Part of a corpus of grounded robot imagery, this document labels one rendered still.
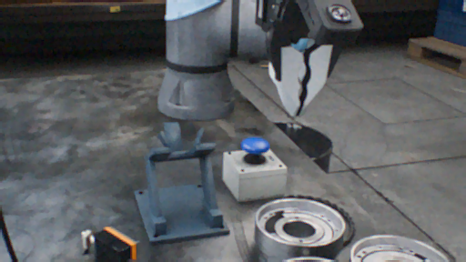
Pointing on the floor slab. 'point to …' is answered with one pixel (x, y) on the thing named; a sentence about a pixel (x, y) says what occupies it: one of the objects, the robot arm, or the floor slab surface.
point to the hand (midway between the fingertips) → (299, 107)
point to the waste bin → (308, 142)
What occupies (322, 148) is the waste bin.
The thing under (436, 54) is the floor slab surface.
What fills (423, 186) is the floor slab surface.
